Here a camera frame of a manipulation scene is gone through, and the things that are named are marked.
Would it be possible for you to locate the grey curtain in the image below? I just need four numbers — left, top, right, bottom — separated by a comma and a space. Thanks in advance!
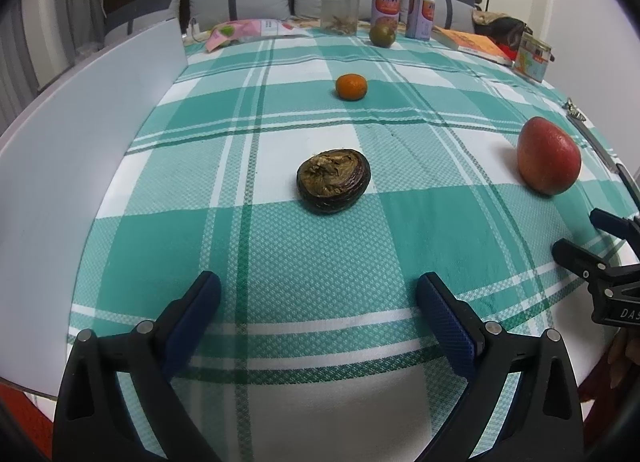
0, 0, 107, 110

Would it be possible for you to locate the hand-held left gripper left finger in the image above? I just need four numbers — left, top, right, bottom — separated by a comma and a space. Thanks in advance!
52, 270, 222, 462

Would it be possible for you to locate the green brown round fruit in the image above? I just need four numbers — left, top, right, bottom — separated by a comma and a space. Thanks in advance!
369, 23, 398, 49

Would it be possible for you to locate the dark bag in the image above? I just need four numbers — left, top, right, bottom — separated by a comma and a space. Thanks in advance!
472, 11, 535, 50

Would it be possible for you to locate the orange book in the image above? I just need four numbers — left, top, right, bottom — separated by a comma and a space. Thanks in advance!
431, 26, 516, 68

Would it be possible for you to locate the pink snack packet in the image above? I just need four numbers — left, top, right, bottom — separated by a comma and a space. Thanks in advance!
205, 18, 312, 53

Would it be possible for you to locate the pink labelled can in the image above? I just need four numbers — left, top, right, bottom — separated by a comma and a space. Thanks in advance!
370, 0, 403, 34
404, 0, 437, 40

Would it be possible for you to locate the orange tangerine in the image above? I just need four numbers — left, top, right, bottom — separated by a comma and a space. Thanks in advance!
335, 73, 368, 101

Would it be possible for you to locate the red seat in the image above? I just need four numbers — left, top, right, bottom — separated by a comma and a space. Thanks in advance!
0, 386, 55, 462

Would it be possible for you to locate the person's right hand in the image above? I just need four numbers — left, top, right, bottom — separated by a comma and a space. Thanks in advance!
606, 327, 640, 390

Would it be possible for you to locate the red yellow mango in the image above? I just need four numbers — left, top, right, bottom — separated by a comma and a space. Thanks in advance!
516, 116, 583, 196

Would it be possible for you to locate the dark brown round fruit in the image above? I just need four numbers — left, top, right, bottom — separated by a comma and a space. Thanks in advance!
296, 149, 371, 215

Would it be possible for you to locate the clear plastic jar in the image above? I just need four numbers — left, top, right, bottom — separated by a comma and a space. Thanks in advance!
320, 0, 361, 36

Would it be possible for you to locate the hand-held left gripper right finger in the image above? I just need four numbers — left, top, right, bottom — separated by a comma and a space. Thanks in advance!
416, 272, 585, 462

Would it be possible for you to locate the colourful printed box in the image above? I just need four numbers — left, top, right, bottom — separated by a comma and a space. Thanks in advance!
513, 32, 553, 83

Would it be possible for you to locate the green white checkered tablecloth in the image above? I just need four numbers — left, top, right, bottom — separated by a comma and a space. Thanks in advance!
67, 26, 640, 462

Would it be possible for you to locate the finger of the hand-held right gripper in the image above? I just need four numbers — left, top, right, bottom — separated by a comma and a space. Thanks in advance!
551, 238, 612, 284
589, 208, 640, 239

